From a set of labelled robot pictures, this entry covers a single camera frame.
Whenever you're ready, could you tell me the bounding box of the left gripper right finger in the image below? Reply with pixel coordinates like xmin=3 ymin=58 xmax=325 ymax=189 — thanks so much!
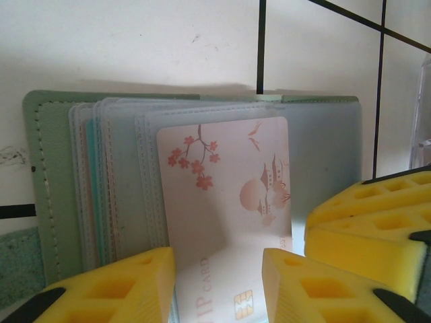
xmin=262 ymin=248 xmax=418 ymax=323

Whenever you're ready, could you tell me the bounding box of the green card holder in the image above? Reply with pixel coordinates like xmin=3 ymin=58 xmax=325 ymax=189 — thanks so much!
xmin=0 ymin=89 xmax=363 ymax=323

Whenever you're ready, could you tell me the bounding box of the pink floral card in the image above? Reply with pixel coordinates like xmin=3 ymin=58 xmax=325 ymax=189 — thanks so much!
xmin=156 ymin=116 xmax=292 ymax=323

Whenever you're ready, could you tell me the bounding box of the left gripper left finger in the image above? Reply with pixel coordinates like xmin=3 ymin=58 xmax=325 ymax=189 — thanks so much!
xmin=0 ymin=247 xmax=176 ymax=323

